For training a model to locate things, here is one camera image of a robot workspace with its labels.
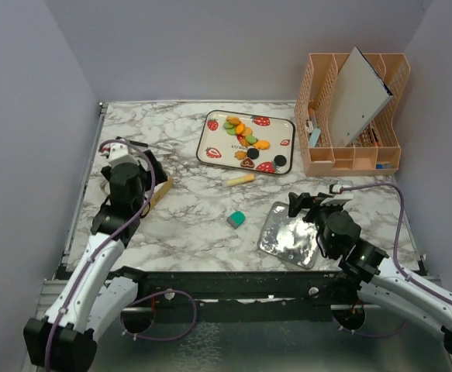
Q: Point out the green grey eraser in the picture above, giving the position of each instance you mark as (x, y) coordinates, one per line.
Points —
(236, 219)

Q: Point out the light blue eraser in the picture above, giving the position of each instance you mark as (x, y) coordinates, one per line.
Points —
(314, 137)

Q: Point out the yellow orange highlighter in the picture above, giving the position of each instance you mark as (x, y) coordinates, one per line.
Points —
(239, 180)

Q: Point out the strawberry pattern tray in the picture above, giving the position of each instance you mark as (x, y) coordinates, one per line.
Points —
(217, 148)

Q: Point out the black sandwich cookie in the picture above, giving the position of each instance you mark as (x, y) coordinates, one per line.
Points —
(253, 153)
(280, 160)

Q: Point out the orange flower cookie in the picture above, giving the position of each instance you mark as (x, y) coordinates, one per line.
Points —
(240, 155)

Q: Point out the orange fish cookie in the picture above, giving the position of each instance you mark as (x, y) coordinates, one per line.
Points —
(262, 145)

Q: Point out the silver tin lid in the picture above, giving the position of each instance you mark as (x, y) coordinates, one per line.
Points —
(290, 239)

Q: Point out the gold cookie tin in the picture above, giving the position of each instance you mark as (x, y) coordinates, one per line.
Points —
(160, 191)

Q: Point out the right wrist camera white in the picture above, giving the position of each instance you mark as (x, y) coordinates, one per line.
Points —
(337, 195)

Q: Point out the peach desk organizer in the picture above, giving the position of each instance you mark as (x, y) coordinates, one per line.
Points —
(376, 150)

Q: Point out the green macaron cookie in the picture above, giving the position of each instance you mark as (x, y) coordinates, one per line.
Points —
(251, 139)

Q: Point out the cookie pile orange green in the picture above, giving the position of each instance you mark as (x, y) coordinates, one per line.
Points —
(235, 127)

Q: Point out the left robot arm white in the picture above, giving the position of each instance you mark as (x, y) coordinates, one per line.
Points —
(66, 337)

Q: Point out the brown heart cookie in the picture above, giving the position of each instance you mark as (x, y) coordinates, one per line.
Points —
(247, 163)

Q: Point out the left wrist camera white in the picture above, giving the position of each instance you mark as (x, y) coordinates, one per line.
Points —
(119, 153)

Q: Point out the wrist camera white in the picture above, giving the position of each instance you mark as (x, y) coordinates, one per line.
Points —
(119, 153)
(337, 195)

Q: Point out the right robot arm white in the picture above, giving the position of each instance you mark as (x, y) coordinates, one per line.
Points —
(378, 277)

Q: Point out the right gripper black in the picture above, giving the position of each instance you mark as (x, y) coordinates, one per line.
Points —
(304, 200)

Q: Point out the grey white board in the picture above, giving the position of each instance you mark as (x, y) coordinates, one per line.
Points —
(358, 96)

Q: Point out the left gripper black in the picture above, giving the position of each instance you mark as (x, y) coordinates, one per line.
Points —
(159, 175)

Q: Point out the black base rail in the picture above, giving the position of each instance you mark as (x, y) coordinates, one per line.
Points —
(140, 298)

